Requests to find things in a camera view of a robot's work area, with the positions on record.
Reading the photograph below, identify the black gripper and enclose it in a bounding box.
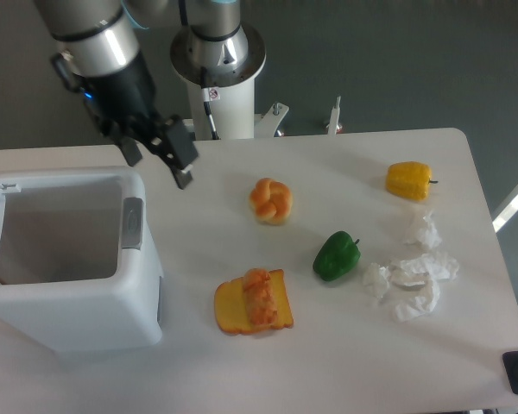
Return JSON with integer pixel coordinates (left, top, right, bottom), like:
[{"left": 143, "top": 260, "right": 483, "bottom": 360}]
[{"left": 50, "top": 52, "right": 199, "bottom": 190}]

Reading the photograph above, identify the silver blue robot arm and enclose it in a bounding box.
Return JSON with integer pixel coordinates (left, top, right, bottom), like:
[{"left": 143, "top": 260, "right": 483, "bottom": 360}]
[{"left": 35, "top": 1, "right": 265, "bottom": 188}]

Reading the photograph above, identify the knotted bread roll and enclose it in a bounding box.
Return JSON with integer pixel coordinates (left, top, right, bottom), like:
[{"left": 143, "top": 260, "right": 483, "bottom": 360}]
[{"left": 249, "top": 178, "right": 294, "bottom": 225}]

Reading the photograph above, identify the white trash can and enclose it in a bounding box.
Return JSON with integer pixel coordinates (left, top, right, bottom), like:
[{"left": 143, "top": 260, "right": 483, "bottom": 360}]
[{"left": 0, "top": 166, "right": 163, "bottom": 352}]

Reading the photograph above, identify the toast slice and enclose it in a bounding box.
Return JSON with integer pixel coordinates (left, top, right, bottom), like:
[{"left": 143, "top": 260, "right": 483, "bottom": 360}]
[{"left": 214, "top": 269, "right": 294, "bottom": 335}]

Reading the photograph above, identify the croissant pastry on toast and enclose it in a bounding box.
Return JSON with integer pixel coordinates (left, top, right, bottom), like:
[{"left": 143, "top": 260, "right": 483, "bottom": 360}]
[{"left": 243, "top": 268, "right": 278, "bottom": 327}]

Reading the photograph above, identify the green bell pepper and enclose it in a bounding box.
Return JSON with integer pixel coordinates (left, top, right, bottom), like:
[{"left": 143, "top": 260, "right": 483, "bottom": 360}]
[{"left": 313, "top": 230, "right": 361, "bottom": 282}]

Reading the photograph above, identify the yellow bell pepper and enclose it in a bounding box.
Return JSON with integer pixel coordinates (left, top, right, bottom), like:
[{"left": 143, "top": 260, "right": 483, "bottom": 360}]
[{"left": 385, "top": 161, "right": 439, "bottom": 201}]

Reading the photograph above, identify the upper crumpled white paper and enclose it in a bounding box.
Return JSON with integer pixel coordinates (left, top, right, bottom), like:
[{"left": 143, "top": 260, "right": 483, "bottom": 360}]
[{"left": 402, "top": 210, "right": 442, "bottom": 251}]

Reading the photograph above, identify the large crumpled white paper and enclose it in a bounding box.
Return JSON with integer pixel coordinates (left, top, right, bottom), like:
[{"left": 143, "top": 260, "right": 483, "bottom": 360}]
[{"left": 389, "top": 251, "right": 459, "bottom": 322}]

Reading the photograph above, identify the black cable on pedestal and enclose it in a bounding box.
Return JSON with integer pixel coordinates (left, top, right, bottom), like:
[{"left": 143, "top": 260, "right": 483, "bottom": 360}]
[{"left": 200, "top": 66, "right": 220, "bottom": 141}]

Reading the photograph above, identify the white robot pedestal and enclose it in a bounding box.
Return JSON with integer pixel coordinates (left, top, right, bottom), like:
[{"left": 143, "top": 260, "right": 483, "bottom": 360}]
[{"left": 170, "top": 22, "right": 266, "bottom": 141}]

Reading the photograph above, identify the white levelling foot bracket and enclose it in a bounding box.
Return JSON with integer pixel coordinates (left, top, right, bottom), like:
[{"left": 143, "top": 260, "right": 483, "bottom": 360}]
[{"left": 254, "top": 102, "right": 290, "bottom": 138}]

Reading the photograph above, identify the white levelling foot post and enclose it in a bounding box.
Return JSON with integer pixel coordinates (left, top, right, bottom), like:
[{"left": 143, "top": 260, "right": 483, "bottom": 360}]
[{"left": 325, "top": 95, "right": 343, "bottom": 135}]

